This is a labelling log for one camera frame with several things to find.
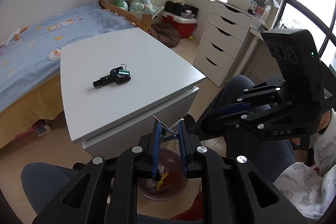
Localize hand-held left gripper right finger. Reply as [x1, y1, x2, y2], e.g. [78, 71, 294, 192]
[177, 120, 309, 224]

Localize wooden bed frame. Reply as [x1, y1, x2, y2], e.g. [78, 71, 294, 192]
[98, 0, 153, 35]

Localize person's right forearm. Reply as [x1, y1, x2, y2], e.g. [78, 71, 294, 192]
[273, 109, 336, 219]

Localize mint green plush toy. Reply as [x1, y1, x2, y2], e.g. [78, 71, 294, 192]
[129, 0, 155, 14]

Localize white storage box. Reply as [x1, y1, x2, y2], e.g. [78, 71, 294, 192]
[227, 0, 254, 10]

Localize person's leg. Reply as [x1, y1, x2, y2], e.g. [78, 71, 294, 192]
[218, 74, 297, 185]
[21, 162, 137, 224]

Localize blue binder clip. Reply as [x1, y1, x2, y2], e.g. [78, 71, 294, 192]
[153, 116, 179, 142]

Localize white goose plush toy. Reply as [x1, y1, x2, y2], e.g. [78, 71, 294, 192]
[0, 28, 28, 47]

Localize yellow bed skirt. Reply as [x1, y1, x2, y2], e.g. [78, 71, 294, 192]
[0, 74, 65, 148]

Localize brown beanbag cushion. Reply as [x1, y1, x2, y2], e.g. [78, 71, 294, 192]
[151, 23, 181, 47]

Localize white table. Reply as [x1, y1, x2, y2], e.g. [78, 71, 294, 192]
[60, 27, 206, 161]

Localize clear plastic corner guard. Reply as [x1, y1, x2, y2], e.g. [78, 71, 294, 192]
[136, 12, 153, 22]

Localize red plastic box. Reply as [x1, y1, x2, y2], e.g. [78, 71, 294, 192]
[167, 174, 181, 186]

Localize yellow toothed clip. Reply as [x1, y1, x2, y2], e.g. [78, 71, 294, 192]
[155, 173, 170, 191]

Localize black plastic handle tool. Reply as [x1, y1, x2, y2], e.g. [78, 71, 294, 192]
[93, 68, 132, 88]

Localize white drawer cabinet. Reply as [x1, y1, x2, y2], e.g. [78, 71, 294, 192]
[193, 0, 252, 87]

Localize colourful toy blocks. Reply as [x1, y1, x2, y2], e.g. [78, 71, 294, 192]
[31, 120, 51, 136]

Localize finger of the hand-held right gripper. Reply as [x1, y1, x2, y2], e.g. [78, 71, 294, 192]
[210, 76, 286, 116]
[188, 101, 293, 136]

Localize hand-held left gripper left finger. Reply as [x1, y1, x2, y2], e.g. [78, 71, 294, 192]
[31, 120, 161, 224]

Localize red cooler box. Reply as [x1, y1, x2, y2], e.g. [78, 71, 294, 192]
[162, 13, 198, 39]

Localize person's left leg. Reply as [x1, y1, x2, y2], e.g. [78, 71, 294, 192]
[21, 162, 137, 224]

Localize white desk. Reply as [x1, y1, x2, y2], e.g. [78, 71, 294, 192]
[249, 26, 266, 77]

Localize black bag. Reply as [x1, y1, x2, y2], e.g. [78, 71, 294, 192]
[165, 1, 199, 17]

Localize person's right leg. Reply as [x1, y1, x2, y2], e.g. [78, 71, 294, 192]
[218, 74, 297, 185]

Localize pink plastic basin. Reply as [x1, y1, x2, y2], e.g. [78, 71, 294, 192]
[138, 148, 188, 201]

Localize bed with blue sheet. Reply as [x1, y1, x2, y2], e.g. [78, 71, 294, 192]
[0, 0, 135, 113]

